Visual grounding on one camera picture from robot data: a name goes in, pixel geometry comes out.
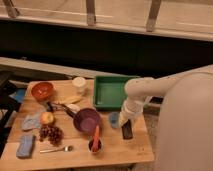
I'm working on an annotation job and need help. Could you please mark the cream gripper fingers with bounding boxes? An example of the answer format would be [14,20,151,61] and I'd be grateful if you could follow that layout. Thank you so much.
[119,115,133,127]

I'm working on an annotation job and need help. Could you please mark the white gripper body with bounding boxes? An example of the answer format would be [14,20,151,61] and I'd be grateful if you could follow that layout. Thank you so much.
[119,98,146,124]

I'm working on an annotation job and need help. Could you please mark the dark eraser block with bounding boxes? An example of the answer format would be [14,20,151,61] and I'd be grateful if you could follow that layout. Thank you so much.
[122,120,133,140]

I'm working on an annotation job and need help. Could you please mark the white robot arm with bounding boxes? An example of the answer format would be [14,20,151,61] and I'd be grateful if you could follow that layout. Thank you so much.
[119,64,213,171]

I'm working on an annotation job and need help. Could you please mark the small blue cup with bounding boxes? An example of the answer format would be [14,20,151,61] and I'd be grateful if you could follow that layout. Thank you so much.
[108,112,119,129]

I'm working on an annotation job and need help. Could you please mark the green plastic tray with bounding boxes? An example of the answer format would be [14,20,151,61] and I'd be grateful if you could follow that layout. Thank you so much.
[93,76,133,111]

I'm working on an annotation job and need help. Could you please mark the orange carrot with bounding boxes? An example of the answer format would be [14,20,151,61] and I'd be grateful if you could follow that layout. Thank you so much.
[92,125,100,152]

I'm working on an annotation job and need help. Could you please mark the purple bowl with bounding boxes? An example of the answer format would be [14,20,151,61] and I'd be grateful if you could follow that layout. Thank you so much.
[73,108,101,135]

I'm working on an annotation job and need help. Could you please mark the dark cup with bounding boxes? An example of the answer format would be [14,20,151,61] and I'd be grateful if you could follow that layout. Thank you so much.
[88,139,103,155]

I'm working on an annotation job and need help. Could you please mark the yellow banana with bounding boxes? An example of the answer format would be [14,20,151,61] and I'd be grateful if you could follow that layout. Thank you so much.
[57,95,83,104]

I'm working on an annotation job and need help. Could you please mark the bunch of red grapes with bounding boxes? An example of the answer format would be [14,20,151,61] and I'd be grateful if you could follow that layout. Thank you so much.
[39,125,63,146]

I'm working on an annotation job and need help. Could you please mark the red yellow apple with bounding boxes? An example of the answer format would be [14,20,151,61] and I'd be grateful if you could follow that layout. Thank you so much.
[40,112,55,125]

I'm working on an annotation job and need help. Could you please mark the orange bowl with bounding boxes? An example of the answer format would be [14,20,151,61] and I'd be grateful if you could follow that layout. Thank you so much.
[31,82,54,101]

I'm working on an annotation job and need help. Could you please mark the grey blue cloth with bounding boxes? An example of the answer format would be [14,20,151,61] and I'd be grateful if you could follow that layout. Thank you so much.
[21,113,41,131]

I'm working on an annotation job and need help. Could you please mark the blue sponge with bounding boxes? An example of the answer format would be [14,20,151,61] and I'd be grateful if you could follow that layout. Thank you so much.
[16,135,35,158]

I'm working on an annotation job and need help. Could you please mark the blue object at table edge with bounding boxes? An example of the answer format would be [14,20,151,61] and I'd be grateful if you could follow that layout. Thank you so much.
[11,88,26,103]

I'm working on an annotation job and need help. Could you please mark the black handled utensil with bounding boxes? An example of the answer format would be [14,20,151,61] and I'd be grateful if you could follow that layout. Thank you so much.
[45,102,76,118]

